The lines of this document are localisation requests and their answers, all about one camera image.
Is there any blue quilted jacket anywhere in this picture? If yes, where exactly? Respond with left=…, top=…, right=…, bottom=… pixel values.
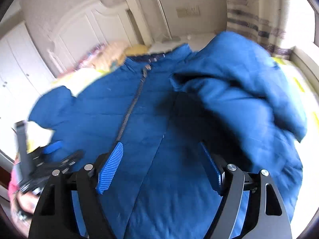
left=29, top=32, right=307, bottom=238

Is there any person's left hand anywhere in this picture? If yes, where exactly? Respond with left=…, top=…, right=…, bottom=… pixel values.
left=16, top=191, right=39, bottom=214

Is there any white wardrobe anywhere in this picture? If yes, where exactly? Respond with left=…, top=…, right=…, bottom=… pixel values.
left=1, top=22, right=55, bottom=160

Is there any colourful patterned pillow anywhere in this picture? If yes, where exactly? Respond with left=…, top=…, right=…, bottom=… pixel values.
left=74, top=43, right=106, bottom=71

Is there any beige plush pillow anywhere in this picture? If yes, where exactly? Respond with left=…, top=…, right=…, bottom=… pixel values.
left=91, top=41, right=129, bottom=73

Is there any yellow checkered bed sheet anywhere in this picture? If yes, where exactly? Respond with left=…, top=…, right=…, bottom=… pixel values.
left=27, top=58, right=318, bottom=153

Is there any yellow pillow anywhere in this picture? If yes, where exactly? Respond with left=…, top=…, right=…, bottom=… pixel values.
left=124, top=44, right=149, bottom=57

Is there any white wooden headboard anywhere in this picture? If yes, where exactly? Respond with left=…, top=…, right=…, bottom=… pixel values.
left=48, top=0, right=154, bottom=74

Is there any white window sill ledge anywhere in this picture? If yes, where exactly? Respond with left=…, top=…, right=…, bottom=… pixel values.
left=290, top=43, right=318, bottom=94

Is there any white bedside table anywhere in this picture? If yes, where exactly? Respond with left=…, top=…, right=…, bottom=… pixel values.
left=148, top=32, right=216, bottom=54

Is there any patterned curtain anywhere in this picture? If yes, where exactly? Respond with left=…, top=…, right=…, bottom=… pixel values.
left=226, top=0, right=296, bottom=59

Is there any white slim lamp pole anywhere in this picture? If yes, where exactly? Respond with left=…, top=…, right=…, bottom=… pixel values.
left=156, top=0, right=172, bottom=40

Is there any wall power socket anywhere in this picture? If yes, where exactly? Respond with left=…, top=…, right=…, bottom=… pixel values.
left=176, top=5, right=201, bottom=18

